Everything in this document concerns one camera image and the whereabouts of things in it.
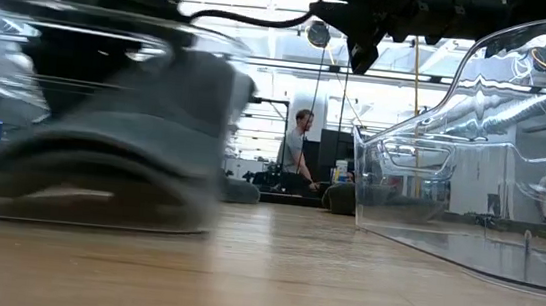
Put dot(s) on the black metal frame station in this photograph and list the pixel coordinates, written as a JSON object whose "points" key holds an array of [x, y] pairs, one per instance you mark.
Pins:
{"points": [[278, 102]]}

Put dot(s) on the grey fabric cap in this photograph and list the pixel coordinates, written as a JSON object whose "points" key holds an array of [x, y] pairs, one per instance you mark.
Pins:
{"points": [[181, 114], [100, 176], [241, 192]]}

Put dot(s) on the black cabinet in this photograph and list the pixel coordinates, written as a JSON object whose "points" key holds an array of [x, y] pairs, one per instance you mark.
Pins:
{"points": [[336, 149]]}

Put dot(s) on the white building column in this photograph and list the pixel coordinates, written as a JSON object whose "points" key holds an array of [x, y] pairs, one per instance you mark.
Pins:
{"points": [[322, 112]]}

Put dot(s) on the black aluminium table frame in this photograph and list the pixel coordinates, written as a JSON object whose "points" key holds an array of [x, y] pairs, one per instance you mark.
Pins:
{"points": [[293, 200]]}

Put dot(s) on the black fabric cap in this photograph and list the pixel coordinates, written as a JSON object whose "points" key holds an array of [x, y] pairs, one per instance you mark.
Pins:
{"points": [[341, 200]]}

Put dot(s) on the white bottle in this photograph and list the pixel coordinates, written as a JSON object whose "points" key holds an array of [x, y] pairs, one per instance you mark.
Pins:
{"points": [[339, 174]]}

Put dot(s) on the long ceiling light strip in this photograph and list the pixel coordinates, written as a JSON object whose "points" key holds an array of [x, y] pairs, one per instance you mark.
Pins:
{"points": [[386, 74]]}

